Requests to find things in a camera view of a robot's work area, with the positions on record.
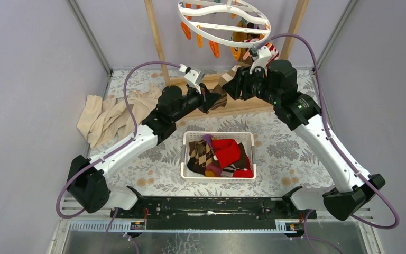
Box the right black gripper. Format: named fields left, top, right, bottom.
left=222, top=62, right=280, bottom=106

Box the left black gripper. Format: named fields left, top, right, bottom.
left=170, top=83, right=220, bottom=123

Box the brown tan striped sock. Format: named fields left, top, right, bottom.
left=210, top=65, right=241, bottom=110

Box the red white striped sock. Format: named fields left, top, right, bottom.
left=266, top=42, right=279, bottom=66

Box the purple orange striped sock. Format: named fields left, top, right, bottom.
left=202, top=134, right=223, bottom=177

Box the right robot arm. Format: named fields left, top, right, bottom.
left=223, top=60, right=386, bottom=221

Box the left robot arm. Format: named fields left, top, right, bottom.
left=67, top=85, right=226, bottom=217

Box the white round clip hanger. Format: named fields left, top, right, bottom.
left=177, top=1, right=271, bottom=48

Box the wooden hanging rack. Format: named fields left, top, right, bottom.
left=144, top=0, right=309, bottom=110

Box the mustard yellow sock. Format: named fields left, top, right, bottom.
left=230, top=21, right=256, bottom=63

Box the white plastic basket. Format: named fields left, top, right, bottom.
left=180, top=131, right=257, bottom=183

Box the floral table mat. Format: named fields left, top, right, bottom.
left=84, top=69, right=346, bottom=198

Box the beige crumpled cloth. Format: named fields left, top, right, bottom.
left=77, top=84, right=161, bottom=149

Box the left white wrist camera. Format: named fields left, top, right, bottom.
left=179, top=64, right=205, bottom=94

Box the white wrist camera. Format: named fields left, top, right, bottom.
left=179, top=64, right=205, bottom=94
left=249, top=46, right=272, bottom=74

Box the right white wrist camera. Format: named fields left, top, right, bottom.
left=249, top=46, right=272, bottom=74

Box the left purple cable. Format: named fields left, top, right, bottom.
left=55, top=61, right=186, bottom=254

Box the purple cable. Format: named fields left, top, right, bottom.
left=250, top=33, right=401, bottom=254
left=55, top=61, right=186, bottom=254

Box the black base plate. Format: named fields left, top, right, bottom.
left=111, top=196, right=317, bottom=230

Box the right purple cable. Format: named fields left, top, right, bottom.
left=250, top=33, right=401, bottom=254

